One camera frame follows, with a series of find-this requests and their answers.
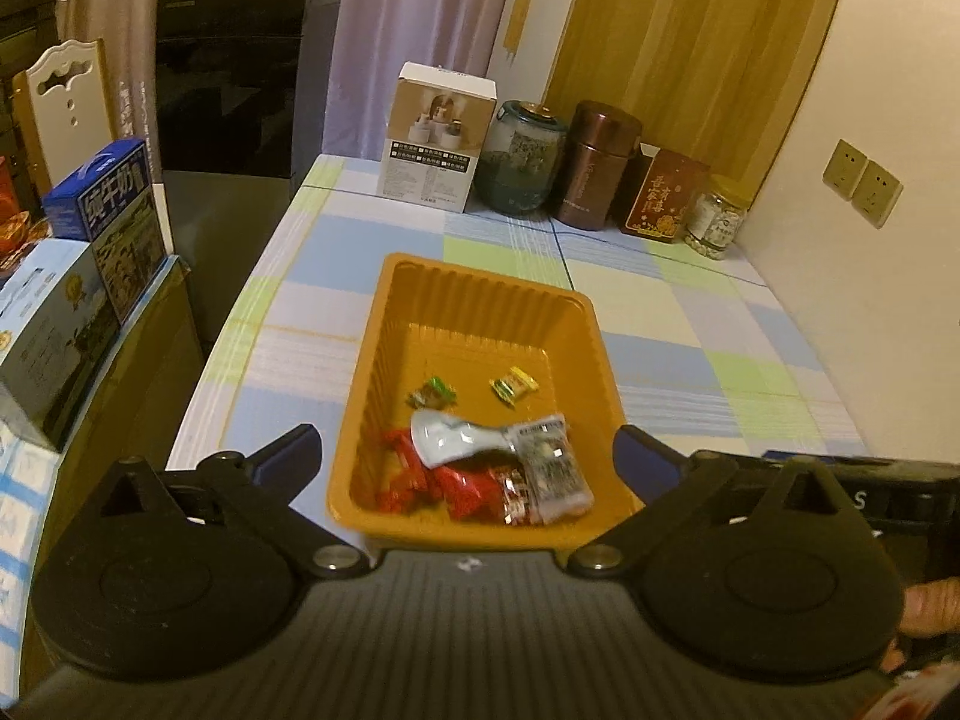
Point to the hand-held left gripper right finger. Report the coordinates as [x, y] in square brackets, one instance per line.
[641, 457]

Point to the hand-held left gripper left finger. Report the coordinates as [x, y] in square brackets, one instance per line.
[289, 454]

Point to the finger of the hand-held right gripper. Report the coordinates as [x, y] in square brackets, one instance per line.
[795, 457]

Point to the clear packet dark snack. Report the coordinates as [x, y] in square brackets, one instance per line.
[551, 469]

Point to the red snack packet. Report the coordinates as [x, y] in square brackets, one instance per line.
[461, 491]
[405, 476]

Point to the yellow candy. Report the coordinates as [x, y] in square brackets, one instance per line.
[515, 384]

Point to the green candy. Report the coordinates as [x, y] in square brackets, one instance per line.
[435, 392]

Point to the white snack packet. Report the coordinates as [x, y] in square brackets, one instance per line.
[450, 439]

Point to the orange plastic tray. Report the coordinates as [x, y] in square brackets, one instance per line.
[465, 300]

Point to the person's right hand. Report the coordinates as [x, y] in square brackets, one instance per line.
[934, 607]

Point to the checked tablecloth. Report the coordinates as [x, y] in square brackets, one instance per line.
[675, 330]

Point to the clear jar yellow lid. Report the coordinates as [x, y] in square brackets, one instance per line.
[716, 221]

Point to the red tin box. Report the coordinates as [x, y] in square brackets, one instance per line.
[664, 199]

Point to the blue white checked cloth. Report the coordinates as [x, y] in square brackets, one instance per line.
[22, 510]

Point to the light blue carton box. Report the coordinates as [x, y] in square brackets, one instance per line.
[45, 315]

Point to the brown metal canister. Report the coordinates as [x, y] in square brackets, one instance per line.
[596, 172]

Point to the blue milk carton box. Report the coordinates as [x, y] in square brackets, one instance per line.
[105, 195]

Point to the green glass jar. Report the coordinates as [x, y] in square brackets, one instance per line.
[517, 165]

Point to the white product box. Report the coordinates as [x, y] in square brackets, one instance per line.
[435, 142]

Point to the red bag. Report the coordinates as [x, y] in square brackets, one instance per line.
[15, 225]

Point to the black glossy monitor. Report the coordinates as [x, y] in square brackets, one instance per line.
[240, 90]

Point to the yellow curtain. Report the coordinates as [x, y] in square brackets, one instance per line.
[697, 37]

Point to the pink sheer curtain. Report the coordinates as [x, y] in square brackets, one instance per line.
[390, 0]

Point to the dark wooden furniture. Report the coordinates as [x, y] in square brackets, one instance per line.
[26, 0]

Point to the double wall switch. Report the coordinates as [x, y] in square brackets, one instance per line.
[879, 195]

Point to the small beige wall socket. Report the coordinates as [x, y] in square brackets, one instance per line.
[844, 169]

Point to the yellow wall strip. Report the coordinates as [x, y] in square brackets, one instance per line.
[519, 11]

